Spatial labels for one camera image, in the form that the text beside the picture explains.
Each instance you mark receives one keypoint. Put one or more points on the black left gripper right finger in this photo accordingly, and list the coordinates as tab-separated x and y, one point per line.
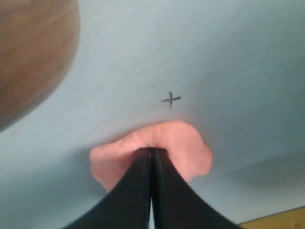
175	204

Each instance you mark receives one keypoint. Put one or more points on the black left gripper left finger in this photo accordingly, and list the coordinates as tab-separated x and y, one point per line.
127	205

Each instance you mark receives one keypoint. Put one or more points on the orange soft putty piece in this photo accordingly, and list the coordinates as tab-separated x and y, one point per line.
189	154

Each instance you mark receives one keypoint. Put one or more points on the yellow cheese wedge toy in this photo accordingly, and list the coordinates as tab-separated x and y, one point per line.
291	219

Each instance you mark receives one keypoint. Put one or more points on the brown wooden cup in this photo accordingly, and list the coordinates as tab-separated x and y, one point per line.
38	44

